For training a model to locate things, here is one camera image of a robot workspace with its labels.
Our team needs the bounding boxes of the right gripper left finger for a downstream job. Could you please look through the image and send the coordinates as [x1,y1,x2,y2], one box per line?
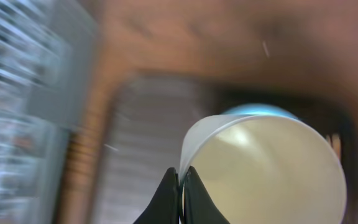
[134,167,180,224]

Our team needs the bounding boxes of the grey plastic dish rack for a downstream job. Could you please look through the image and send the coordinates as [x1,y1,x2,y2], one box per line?
[0,0,98,224]

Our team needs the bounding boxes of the white plastic cup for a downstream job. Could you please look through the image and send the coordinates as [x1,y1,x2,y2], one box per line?
[178,114,347,223]

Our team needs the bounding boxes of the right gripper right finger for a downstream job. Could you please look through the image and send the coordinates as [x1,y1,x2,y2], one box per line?
[182,166,229,224]

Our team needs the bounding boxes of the light blue bowl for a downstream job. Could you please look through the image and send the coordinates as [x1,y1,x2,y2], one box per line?
[223,103,298,119]

